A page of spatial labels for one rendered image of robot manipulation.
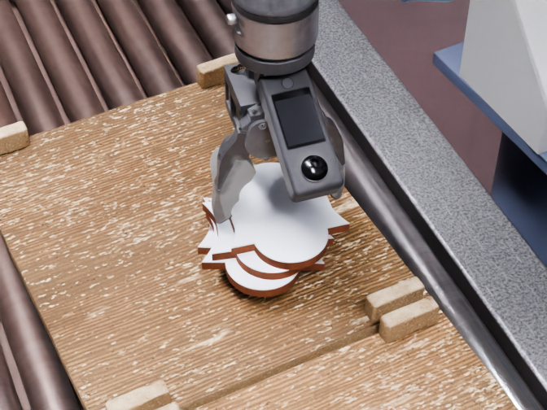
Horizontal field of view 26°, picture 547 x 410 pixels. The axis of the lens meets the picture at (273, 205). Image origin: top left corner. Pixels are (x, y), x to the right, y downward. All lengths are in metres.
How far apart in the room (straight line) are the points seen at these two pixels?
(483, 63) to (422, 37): 1.54
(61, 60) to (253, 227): 0.43
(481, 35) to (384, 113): 0.16
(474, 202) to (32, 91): 0.54
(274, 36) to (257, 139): 0.12
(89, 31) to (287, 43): 0.55
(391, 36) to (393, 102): 1.60
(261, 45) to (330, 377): 0.32
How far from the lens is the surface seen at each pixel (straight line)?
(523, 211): 1.62
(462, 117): 2.79
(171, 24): 1.52
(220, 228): 1.17
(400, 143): 1.36
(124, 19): 1.53
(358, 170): 1.32
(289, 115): 1.03
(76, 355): 1.14
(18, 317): 1.20
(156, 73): 1.45
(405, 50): 2.97
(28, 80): 1.46
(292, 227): 1.15
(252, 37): 1.01
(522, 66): 1.41
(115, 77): 1.45
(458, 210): 1.29
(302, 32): 1.01
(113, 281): 1.19
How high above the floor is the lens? 1.84
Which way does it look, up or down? 46 degrees down
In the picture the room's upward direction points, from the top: straight up
